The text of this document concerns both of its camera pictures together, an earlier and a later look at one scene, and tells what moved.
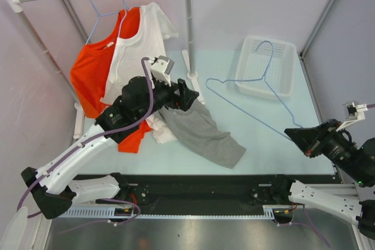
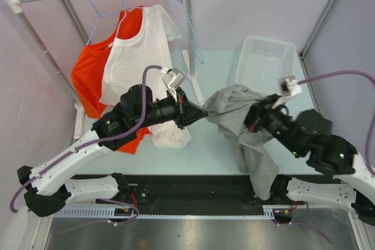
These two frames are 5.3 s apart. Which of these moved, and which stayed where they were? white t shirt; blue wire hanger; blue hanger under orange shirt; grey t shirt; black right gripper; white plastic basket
Moved: grey t shirt; blue wire hanger; white t shirt; black right gripper
Stayed: blue hanger under orange shirt; white plastic basket
